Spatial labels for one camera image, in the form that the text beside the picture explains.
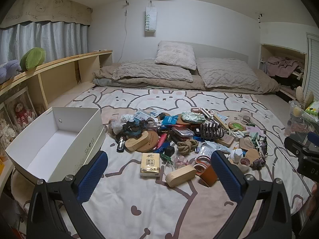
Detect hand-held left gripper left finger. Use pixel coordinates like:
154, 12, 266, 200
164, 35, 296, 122
26, 151, 109, 239

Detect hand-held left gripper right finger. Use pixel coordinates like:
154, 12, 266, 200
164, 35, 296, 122
211, 151, 292, 239

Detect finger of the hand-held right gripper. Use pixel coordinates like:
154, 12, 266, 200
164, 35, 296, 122
284, 136, 304, 155
306, 132, 319, 147

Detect white tape roll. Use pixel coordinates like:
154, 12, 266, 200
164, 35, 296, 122
238, 157, 252, 173

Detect oval wooden case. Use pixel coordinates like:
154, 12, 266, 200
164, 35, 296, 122
166, 166, 197, 188

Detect white cardboard box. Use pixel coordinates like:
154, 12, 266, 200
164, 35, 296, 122
5, 107, 106, 183

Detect yellow tissue pack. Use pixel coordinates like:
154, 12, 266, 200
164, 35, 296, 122
140, 153, 160, 178

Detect brown leather holder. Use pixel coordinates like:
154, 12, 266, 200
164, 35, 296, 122
199, 166, 219, 187

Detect clear plastic organizer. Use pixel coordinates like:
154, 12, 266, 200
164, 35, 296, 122
285, 101, 319, 135

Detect small white bottle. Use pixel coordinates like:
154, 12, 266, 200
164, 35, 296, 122
229, 148, 243, 165

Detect green tissue pack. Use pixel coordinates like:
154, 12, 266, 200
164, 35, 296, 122
303, 101, 319, 119

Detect white foil packet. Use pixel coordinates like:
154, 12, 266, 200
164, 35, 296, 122
197, 141, 231, 160

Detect round wooden disc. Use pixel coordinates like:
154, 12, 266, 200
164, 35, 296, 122
245, 149, 261, 161

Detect pinkish wooden block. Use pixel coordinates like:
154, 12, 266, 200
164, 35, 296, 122
217, 134, 235, 148

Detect light wooden block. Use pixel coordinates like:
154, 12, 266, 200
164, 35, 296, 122
239, 137, 255, 151

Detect black claw hair clip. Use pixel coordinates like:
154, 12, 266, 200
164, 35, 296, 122
199, 121, 225, 141

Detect round green coaster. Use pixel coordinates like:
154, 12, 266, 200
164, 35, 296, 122
228, 121, 244, 131

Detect oval wooden block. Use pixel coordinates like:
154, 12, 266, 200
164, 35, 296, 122
125, 132, 150, 152

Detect crumpled plastic bag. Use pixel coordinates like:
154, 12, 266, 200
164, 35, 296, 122
108, 114, 134, 136

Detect black scrunchie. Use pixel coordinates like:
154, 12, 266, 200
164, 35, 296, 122
122, 119, 149, 138

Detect beige hair clip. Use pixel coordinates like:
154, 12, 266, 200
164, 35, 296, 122
191, 107, 215, 119

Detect round wooden coaster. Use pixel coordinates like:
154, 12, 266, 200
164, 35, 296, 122
137, 131, 159, 153

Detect green floral pouch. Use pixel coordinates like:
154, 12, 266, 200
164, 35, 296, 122
181, 112, 205, 123

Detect blue plastic item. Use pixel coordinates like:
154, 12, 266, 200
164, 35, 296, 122
154, 142, 168, 154

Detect white shutter door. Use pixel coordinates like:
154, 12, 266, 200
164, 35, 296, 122
301, 32, 319, 100

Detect white blue packet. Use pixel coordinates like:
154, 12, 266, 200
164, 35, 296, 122
133, 111, 150, 122

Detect pile of clothes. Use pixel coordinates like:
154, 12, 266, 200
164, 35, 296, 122
264, 56, 306, 78

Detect quilted beige pillow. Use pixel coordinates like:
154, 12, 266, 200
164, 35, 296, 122
196, 58, 261, 91
112, 61, 193, 83

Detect doll in white dress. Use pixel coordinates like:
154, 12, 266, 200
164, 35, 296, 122
0, 118, 15, 143

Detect red doll in case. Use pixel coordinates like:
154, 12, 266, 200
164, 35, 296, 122
5, 87, 38, 130

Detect beige duvet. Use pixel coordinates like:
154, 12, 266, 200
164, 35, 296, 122
92, 61, 281, 95

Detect wooden bedside shelf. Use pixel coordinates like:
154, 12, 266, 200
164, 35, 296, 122
0, 50, 113, 122

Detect white doll in case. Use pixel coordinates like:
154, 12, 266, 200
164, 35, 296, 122
0, 100, 18, 152

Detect grey headboard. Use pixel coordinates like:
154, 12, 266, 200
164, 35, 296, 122
159, 41, 250, 61

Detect green plush toy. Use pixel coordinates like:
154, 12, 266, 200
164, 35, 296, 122
20, 47, 46, 71

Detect fluffy beige pillow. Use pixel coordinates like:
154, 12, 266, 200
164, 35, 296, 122
155, 40, 197, 71

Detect purple plush toy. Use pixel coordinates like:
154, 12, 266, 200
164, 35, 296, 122
0, 60, 22, 84

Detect light blue curtain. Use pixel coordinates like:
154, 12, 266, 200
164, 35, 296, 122
0, 21, 89, 66

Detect hanging white paper bag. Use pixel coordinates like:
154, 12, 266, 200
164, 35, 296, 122
144, 1, 157, 37

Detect beige printed curtain valance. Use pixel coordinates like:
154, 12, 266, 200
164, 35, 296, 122
0, 0, 93, 29

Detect coiled beige rope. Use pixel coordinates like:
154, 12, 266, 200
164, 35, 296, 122
176, 139, 198, 154

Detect white wall cable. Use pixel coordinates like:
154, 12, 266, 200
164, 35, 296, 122
121, 1, 130, 63

